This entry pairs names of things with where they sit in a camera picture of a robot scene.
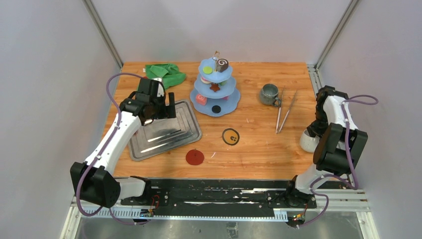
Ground white ceramic cup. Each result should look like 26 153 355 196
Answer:
300 129 320 153

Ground salmon swirl roll cake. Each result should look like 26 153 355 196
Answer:
195 94 208 106

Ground steel rectangular tray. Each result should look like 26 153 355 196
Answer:
128 100 202 161

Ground pink frosted donut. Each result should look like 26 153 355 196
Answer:
200 76 211 84

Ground steel serving tongs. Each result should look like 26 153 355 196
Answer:
275 86 299 134

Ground green macaron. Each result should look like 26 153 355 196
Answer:
203 66 213 75

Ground brown star cookie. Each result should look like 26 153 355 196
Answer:
210 83 220 92

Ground black round cookie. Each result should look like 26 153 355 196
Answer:
211 105 221 114

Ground grey ceramic mug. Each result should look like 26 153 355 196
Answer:
259 84 281 107

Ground dark chocolate swirl roll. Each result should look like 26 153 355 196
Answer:
215 58 229 73

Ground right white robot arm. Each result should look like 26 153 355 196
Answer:
284 86 368 208

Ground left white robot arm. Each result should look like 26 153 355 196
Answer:
70 77 176 208

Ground green cloth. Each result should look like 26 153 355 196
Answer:
145 63 187 89

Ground blue three-tier cake stand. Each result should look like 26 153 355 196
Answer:
190 51 240 117

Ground red round coaster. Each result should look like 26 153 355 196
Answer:
185 149 205 166

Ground yellow black round coaster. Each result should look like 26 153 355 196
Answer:
222 128 240 146

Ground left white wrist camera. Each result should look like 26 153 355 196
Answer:
153 78 165 97

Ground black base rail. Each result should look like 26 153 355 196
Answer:
74 178 333 228

